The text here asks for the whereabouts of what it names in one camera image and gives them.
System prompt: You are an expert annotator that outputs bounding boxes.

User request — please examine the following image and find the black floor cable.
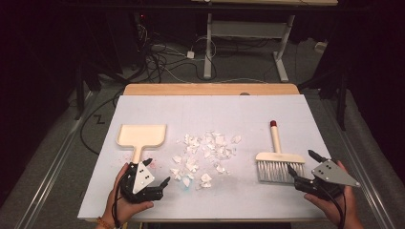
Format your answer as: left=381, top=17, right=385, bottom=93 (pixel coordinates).
left=79, top=90, right=124, bottom=156

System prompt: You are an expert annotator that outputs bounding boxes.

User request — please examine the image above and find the small white box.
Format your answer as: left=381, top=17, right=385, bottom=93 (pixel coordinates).
left=314, top=41, right=329, bottom=54

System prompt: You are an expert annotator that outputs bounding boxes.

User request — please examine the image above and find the pile of white paper scraps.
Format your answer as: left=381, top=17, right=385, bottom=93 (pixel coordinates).
left=169, top=129, right=243, bottom=191

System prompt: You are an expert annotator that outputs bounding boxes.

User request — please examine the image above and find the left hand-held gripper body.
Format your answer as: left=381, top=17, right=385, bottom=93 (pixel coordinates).
left=118, top=160, right=164, bottom=204

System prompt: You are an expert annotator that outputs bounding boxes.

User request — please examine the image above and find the person's left hand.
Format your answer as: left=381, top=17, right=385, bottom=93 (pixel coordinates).
left=100, top=163, right=155, bottom=228

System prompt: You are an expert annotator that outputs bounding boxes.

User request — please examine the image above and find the person's right hand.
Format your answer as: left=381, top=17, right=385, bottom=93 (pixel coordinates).
left=303, top=159, right=364, bottom=229

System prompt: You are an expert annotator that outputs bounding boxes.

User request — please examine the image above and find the white metal desk frame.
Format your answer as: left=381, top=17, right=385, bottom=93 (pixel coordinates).
left=190, top=0, right=339, bottom=83

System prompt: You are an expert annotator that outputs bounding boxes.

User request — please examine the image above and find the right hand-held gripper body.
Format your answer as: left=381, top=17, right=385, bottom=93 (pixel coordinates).
left=293, top=158, right=362, bottom=201

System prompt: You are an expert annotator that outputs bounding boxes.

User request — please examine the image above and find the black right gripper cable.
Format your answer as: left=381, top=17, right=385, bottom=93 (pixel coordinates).
left=321, top=185, right=348, bottom=229

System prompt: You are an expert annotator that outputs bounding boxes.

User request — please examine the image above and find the orange bracelet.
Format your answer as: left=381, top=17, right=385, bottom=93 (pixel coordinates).
left=96, top=217, right=113, bottom=229

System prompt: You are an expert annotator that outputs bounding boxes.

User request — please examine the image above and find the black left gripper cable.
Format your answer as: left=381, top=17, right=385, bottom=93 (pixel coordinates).
left=112, top=177, right=123, bottom=228

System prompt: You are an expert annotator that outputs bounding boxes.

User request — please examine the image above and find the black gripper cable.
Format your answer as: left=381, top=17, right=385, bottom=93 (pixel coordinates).
left=321, top=185, right=348, bottom=229
left=112, top=177, right=123, bottom=228

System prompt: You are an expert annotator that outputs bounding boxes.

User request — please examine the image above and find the bundle of black cables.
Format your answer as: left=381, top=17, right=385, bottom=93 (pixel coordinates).
left=132, top=23, right=219, bottom=84

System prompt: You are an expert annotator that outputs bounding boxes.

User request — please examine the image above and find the black metal stand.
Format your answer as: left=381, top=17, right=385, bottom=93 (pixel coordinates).
left=74, top=61, right=86, bottom=121

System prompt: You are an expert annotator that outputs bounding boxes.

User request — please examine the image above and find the cream brush with red cap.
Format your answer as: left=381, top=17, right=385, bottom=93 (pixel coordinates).
left=255, top=119, right=307, bottom=185

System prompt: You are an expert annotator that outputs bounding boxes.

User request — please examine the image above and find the wooden table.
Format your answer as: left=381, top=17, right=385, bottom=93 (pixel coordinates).
left=122, top=83, right=301, bottom=96

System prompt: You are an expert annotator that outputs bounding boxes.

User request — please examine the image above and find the cream plastic dustpan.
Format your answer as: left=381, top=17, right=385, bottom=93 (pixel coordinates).
left=116, top=123, right=168, bottom=165

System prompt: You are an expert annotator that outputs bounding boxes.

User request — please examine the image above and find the aluminium floor rail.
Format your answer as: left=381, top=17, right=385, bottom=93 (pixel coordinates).
left=319, top=94, right=397, bottom=229
left=22, top=91, right=98, bottom=229

